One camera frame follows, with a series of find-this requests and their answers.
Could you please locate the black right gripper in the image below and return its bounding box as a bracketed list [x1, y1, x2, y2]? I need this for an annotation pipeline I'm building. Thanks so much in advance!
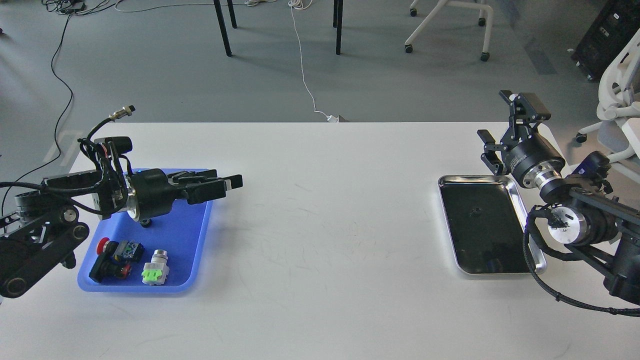
[477, 89, 566, 189]

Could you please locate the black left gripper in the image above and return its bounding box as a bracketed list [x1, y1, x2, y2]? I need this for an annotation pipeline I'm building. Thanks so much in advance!
[125, 168, 243, 222]

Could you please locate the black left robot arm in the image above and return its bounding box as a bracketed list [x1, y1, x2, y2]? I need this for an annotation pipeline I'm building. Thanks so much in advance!
[1, 105, 243, 299]

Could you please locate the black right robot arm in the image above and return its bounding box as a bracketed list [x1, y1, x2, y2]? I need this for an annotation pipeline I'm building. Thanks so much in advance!
[477, 89, 640, 305]

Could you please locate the blue plastic tray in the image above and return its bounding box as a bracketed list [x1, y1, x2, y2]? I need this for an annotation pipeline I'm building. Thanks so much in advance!
[77, 199, 214, 294]

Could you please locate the silver metal tray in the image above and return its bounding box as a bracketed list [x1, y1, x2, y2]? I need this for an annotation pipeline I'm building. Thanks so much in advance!
[438, 175, 547, 276]

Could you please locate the white rolling chair base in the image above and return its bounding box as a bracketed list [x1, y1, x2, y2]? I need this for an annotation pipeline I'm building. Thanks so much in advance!
[403, 0, 495, 63]

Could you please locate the red emergency stop button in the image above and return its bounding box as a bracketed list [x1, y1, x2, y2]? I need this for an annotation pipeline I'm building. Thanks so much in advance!
[96, 237, 145, 264]

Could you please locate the white office chair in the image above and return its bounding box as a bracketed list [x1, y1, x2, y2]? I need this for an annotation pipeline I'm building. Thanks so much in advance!
[574, 31, 640, 183]

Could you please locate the black red push button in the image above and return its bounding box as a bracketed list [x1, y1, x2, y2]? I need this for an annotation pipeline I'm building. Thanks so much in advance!
[88, 253, 131, 283]

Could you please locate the black equipment case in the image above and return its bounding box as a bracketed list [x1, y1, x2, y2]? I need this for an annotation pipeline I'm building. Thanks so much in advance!
[571, 0, 640, 81]

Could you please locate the black table leg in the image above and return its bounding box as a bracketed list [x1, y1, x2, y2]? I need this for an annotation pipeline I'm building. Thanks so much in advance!
[333, 0, 344, 56]
[213, 0, 238, 57]

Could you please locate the black table leg right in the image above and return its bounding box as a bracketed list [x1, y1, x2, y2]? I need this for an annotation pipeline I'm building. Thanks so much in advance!
[333, 0, 344, 56]

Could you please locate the green silver indicator switch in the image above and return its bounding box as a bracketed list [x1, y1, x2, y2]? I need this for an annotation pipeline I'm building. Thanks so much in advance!
[141, 249, 170, 286]

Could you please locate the white floor cable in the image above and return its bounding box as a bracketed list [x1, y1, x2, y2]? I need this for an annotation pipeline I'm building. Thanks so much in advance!
[115, 0, 341, 123]

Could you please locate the black floor cable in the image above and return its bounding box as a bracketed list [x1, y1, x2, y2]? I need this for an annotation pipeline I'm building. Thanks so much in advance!
[0, 0, 116, 216]

